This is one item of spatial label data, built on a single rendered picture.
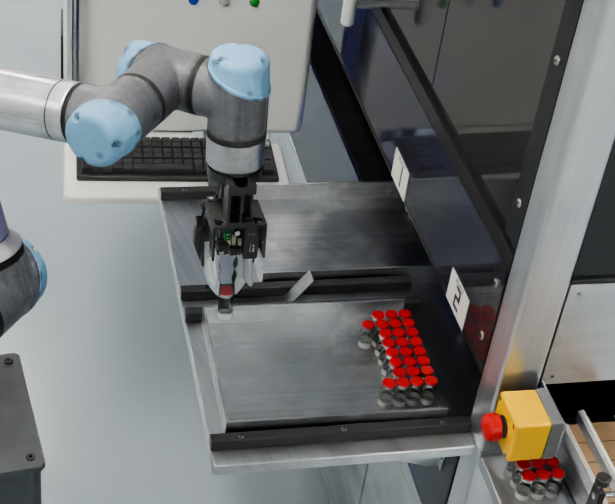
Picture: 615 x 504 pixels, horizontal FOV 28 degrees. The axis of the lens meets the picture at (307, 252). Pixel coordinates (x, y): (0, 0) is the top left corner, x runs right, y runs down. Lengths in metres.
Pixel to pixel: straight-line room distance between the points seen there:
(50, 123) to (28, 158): 2.49
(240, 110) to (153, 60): 0.12
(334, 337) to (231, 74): 0.67
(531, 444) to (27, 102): 0.83
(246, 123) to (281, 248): 0.71
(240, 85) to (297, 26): 1.04
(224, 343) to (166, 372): 1.24
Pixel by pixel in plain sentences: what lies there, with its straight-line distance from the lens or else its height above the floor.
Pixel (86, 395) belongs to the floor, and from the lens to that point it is 3.18.
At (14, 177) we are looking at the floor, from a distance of 3.92.
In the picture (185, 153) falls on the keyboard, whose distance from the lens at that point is 2.54.
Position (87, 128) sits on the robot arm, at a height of 1.44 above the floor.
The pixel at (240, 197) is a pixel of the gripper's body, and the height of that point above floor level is 1.32.
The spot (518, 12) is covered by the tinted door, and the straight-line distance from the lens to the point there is 1.75.
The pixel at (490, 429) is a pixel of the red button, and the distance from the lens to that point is 1.78.
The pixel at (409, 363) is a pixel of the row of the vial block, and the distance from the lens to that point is 1.96.
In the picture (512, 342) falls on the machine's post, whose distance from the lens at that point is 1.77.
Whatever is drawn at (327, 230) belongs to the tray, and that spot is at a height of 0.88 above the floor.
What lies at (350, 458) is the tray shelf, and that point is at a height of 0.87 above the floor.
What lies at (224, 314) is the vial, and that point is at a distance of 1.74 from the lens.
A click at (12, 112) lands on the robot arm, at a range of 1.54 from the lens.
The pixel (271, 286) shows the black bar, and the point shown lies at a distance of 2.11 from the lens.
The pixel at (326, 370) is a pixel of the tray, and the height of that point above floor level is 0.88.
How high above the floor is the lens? 2.23
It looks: 37 degrees down
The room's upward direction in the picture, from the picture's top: 8 degrees clockwise
